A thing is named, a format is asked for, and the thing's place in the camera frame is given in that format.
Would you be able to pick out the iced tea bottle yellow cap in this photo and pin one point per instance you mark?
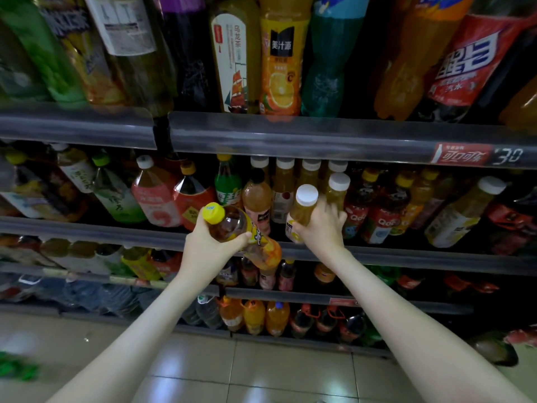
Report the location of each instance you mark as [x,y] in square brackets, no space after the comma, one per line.
[264,254]

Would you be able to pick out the person's right hand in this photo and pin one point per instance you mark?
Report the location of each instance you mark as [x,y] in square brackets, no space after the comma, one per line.
[325,235]

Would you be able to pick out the orange juice bottle white cap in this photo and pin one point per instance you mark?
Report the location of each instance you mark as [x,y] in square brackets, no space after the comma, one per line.
[305,197]

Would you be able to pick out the person's left forearm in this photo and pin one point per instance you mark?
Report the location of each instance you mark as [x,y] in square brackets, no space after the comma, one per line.
[126,348]

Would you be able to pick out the red shelf label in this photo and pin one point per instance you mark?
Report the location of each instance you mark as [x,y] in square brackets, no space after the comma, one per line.
[461,153]

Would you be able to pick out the digital price tag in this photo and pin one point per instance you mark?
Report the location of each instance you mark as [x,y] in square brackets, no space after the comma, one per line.
[508,156]

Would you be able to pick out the person's right forearm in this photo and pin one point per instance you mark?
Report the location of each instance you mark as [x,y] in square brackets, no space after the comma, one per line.
[419,340]

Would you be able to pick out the drinks shelf unit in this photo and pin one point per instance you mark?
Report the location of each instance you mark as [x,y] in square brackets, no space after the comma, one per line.
[294,134]

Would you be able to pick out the person's left hand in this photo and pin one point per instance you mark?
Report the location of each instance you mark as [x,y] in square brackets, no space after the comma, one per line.
[201,256]

